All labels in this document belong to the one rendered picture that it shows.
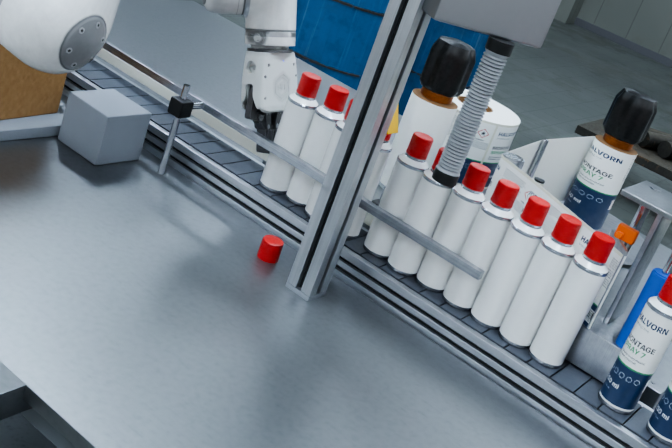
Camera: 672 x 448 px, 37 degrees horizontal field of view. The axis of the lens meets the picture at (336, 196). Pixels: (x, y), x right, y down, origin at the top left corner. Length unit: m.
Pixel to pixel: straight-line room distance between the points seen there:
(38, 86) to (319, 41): 3.05
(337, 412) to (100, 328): 0.31
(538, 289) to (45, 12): 0.76
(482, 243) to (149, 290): 0.48
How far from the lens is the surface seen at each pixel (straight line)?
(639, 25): 11.51
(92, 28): 1.15
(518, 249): 1.44
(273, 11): 1.62
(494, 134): 1.99
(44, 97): 1.75
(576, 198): 2.02
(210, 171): 1.70
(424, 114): 1.78
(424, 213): 1.49
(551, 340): 1.44
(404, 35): 1.32
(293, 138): 1.61
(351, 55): 4.68
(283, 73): 1.65
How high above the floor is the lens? 1.51
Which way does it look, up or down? 21 degrees down
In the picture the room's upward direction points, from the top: 20 degrees clockwise
